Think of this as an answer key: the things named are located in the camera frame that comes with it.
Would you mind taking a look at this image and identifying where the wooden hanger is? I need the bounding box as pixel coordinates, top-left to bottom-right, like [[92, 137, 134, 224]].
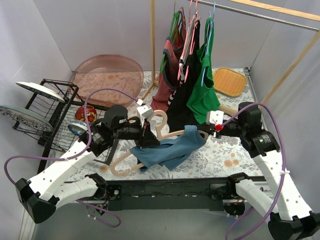
[[109, 110, 209, 177]]

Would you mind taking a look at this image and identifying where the blue tank top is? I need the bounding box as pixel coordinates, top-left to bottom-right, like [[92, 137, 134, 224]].
[[130, 125, 206, 171]]

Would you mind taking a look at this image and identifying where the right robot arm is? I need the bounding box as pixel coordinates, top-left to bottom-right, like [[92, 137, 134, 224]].
[[200, 102, 320, 240]]

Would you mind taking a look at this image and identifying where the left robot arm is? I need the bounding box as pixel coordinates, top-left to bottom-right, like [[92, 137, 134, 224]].
[[14, 105, 160, 224]]

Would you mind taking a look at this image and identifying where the green tank top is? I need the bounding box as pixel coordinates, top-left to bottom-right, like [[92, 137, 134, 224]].
[[187, 17, 220, 124]]

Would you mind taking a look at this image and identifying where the black tank top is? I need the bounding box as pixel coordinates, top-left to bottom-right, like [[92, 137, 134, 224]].
[[166, 20, 201, 133]]

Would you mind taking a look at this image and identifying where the red tank top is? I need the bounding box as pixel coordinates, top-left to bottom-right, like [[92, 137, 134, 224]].
[[151, 7, 186, 112]]

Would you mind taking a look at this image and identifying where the pink hanger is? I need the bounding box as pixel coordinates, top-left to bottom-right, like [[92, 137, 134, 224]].
[[177, 0, 199, 83]]

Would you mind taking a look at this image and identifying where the green hanger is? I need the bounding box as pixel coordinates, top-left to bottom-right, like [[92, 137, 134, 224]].
[[160, 11, 183, 73]]

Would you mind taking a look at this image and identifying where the blue hanger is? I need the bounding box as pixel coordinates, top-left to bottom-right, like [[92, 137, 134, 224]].
[[201, 2, 216, 87]]

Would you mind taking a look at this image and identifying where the floral tablecloth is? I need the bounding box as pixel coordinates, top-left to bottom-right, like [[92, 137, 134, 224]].
[[48, 67, 266, 180]]

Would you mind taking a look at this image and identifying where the red floral bowl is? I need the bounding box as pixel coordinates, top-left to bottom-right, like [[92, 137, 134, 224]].
[[74, 104, 98, 123]]

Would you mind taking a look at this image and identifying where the woven bamboo tray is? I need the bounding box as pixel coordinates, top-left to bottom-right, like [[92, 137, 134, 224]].
[[213, 68, 247, 97]]

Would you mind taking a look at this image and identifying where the blue white bowl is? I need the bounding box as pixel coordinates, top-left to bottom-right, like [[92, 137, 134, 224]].
[[67, 120, 88, 136]]

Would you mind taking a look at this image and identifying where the pink plastic basin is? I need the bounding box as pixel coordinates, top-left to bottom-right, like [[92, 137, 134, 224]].
[[69, 54, 144, 100]]

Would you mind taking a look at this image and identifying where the blue patterned plate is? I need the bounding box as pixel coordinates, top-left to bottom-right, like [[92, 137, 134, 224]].
[[0, 105, 53, 132]]

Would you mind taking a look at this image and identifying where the white plate upper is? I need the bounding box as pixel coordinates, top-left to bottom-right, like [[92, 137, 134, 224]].
[[16, 82, 65, 102]]

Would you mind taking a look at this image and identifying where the wooden clothes rack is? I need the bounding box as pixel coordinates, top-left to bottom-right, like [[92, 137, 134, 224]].
[[141, 0, 320, 118]]

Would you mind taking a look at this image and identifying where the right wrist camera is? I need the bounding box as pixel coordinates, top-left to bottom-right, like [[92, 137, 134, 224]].
[[205, 110, 224, 132]]

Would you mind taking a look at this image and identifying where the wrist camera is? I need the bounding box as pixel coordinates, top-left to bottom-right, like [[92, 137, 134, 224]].
[[136, 99, 154, 126], [205, 110, 224, 132]]

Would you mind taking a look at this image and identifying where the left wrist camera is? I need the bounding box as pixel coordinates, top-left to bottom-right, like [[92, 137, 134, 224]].
[[136, 99, 154, 126]]

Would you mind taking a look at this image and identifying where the black wire dish rack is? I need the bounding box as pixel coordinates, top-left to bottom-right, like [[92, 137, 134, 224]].
[[12, 78, 121, 173]]

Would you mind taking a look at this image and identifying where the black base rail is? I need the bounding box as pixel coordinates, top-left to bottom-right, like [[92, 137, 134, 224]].
[[108, 177, 237, 211]]

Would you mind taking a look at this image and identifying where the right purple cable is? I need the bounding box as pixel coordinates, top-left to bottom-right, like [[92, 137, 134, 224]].
[[217, 102, 287, 240]]

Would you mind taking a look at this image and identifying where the purple cable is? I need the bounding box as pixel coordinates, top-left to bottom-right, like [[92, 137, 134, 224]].
[[4, 87, 145, 228], [217, 102, 287, 240]]

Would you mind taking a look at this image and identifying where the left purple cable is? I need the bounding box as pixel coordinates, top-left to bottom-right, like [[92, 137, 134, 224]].
[[4, 87, 145, 228]]

